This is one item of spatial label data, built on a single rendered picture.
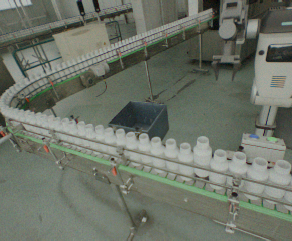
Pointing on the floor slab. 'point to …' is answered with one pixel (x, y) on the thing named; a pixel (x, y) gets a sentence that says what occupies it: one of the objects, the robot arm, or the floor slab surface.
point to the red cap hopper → (11, 28)
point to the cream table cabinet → (81, 41)
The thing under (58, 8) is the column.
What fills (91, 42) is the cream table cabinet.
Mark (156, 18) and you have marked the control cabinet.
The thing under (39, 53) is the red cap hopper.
